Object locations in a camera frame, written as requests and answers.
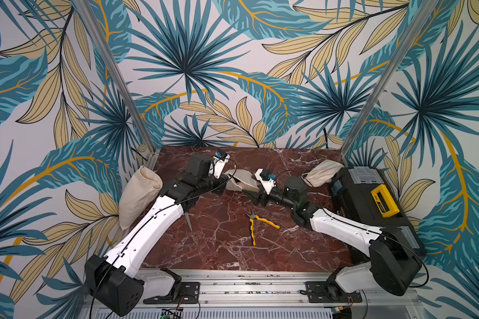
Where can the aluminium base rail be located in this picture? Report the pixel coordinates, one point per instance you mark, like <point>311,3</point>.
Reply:
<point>272,294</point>

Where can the left aluminium frame post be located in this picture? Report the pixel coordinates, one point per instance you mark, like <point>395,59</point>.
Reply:
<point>93,28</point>

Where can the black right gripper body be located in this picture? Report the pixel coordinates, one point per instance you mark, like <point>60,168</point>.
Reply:
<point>259,197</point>

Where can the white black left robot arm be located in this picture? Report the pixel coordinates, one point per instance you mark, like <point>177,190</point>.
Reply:
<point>114,279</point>

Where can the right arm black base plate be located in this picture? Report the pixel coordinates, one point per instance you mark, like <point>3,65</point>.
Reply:
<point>323,293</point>

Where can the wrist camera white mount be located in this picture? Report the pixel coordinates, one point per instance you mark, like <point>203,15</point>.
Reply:
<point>220,159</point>
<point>267,179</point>

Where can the aluminium frame post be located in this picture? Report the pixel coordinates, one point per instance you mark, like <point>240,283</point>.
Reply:
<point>93,28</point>
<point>425,10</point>

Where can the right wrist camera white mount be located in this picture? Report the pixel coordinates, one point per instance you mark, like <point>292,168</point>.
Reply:
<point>267,179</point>

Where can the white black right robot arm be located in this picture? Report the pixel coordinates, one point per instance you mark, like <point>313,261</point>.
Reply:
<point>392,264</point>

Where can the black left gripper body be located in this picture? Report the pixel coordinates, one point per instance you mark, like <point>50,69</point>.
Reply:
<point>210,183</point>

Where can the cream cloth bag back right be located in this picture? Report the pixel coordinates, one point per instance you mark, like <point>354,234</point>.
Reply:
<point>322,173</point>

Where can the right aluminium frame post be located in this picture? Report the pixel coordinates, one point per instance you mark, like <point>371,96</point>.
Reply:
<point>425,10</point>

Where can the black yellow toolbox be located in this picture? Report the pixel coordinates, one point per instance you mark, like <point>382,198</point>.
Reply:
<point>361,194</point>

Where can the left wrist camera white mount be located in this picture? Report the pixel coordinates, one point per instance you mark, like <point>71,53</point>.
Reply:
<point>220,159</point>

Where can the cream cloth soil bag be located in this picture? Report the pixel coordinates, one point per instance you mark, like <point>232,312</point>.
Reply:
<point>241,180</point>

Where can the cream cloth bag left wall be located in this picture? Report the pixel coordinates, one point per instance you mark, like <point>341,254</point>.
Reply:
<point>142,189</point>

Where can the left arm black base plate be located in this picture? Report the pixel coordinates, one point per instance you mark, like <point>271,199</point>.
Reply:
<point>166,287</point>

